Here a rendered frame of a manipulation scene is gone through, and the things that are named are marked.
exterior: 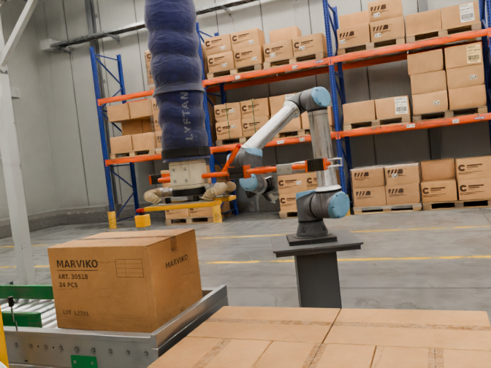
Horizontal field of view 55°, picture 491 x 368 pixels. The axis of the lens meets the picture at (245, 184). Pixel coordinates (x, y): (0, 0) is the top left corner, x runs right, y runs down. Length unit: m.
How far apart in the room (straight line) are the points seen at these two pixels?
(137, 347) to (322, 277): 1.20
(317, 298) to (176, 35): 1.65
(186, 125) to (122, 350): 1.00
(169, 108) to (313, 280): 1.33
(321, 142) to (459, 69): 6.66
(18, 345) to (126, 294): 0.59
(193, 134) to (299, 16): 9.07
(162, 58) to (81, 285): 1.12
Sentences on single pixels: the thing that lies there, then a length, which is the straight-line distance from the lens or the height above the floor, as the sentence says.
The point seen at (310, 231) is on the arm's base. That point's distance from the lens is 2.79.
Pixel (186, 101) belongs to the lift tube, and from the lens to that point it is 2.12.
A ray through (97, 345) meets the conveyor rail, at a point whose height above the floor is 0.55.
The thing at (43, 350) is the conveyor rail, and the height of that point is 0.51.
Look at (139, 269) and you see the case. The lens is 2.15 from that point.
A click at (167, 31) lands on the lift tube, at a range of 2.17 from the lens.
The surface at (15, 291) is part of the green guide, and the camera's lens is 3.34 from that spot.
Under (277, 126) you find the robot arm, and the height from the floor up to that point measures 1.43.
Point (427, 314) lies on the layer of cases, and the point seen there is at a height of 0.54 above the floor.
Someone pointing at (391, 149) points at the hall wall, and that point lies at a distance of 10.38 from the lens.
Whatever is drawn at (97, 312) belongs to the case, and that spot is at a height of 0.64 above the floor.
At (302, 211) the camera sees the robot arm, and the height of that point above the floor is 0.93.
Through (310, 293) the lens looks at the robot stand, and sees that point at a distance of 2.84.
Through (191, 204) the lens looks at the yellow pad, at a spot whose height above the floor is 1.10.
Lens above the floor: 1.27
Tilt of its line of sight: 3 degrees down
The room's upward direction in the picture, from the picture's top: 6 degrees counter-clockwise
